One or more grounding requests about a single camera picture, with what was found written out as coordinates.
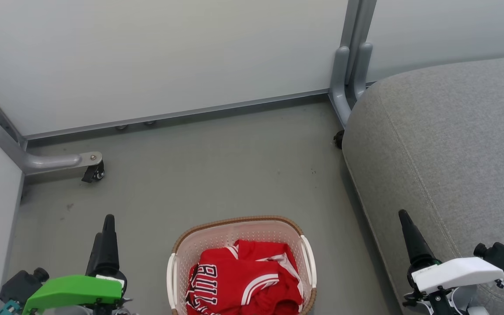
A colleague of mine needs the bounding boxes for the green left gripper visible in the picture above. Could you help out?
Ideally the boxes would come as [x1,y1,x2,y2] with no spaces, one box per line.
[21,214,128,315]

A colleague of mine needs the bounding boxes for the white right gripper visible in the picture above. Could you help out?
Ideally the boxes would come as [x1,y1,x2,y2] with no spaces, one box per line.
[398,209,504,315]

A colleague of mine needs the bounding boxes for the red basketball jersey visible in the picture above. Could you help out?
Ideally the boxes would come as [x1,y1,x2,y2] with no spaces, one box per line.
[185,239,304,315]

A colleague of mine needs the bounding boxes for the grey fabric sofa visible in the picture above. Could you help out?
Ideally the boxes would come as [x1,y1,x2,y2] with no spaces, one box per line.
[342,54,504,315]

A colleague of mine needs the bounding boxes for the white perforated laundry basket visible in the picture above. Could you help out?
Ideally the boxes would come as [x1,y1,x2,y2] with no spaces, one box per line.
[167,215,318,315]

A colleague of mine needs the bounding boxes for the grey partition foot bracket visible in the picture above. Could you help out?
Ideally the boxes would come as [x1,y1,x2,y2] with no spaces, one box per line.
[0,78,104,176]

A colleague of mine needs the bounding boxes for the grey partition bottom rail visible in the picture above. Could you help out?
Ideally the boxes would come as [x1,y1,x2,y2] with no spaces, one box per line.
[24,89,332,141]

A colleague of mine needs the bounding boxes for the grey partition corner post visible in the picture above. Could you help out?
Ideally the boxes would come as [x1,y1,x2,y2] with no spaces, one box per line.
[329,0,378,128]

